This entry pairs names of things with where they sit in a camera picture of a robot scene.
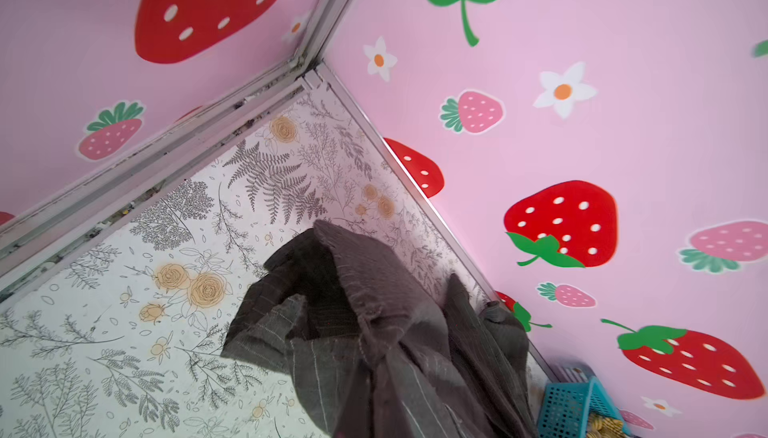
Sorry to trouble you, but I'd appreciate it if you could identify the dark grey striped shirt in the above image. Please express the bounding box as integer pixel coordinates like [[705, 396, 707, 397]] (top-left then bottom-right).
[[222, 220, 537, 437]]

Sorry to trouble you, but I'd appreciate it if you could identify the teal plastic basket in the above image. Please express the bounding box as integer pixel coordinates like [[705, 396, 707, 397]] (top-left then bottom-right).
[[538, 362, 631, 437]]

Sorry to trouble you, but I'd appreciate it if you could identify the yellow plaid shirt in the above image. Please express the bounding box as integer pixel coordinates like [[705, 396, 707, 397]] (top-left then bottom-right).
[[585, 413, 626, 438]]

